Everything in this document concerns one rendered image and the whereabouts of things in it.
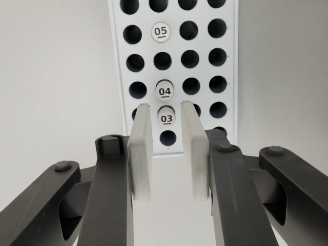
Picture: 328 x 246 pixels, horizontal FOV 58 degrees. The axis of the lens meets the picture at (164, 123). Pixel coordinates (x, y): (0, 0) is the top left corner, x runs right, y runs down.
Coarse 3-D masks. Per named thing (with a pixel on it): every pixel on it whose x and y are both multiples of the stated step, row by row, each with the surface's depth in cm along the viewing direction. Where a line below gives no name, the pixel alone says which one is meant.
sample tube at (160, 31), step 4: (156, 24) 18; (160, 24) 18; (164, 24) 18; (152, 28) 18; (156, 28) 18; (160, 28) 18; (164, 28) 18; (168, 28) 18; (152, 32) 18; (156, 32) 18; (160, 32) 18; (164, 32) 18; (168, 32) 18; (152, 36) 19; (156, 36) 19; (160, 36) 19; (164, 36) 19; (168, 36) 19; (156, 40) 19; (160, 40) 19; (164, 40) 19
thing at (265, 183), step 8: (208, 136) 15; (216, 136) 15; (224, 136) 15; (208, 160) 13; (248, 160) 12; (256, 160) 12; (208, 168) 13; (248, 168) 11; (256, 168) 11; (256, 176) 11; (264, 176) 11; (256, 184) 11; (264, 184) 11; (272, 184) 11; (280, 184) 11; (264, 192) 11; (272, 192) 11; (280, 192) 11; (264, 200) 11; (272, 200) 11; (280, 200) 11
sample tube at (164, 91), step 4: (164, 80) 21; (168, 80) 22; (160, 84) 20; (164, 84) 20; (168, 84) 20; (156, 88) 20; (160, 88) 20; (164, 88) 20; (168, 88) 20; (172, 88) 20; (156, 92) 20; (160, 92) 20; (164, 92) 20; (168, 92) 20; (172, 92) 20; (160, 96) 20; (164, 96) 20; (168, 96) 20; (172, 96) 20; (164, 100) 20; (168, 100) 20
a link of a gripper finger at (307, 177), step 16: (272, 160) 11; (288, 160) 11; (304, 160) 10; (272, 176) 10; (288, 176) 9; (304, 176) 9; (320, 176) 9; (288, 192) 9; (304, 192) 9; (320, 192) 8; (272, 208) 11; (288, 208) 10; (304, 208) 9; (320, 208) 8; (272, 224) 11; (288, 224) 10; (304, 224) 9; (320, 224) 8; (288, 240) 10; (304, 240) 9; (320, 240) 8
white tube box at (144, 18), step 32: (128, 0) 22; (160, 0) 22; (192, 0) 22; (224, 0) 20; (128, 32) 23; (192, 32) 23; (224, 32) 20; (128, 64) 22; (160, 64) 24; (192, 64) 22; (224, 64) 21; (128, 96) 21; (192, 96) 21; (224, 96) 21; (128, 128) 22; (160, 128) 22; (224, 128) 23
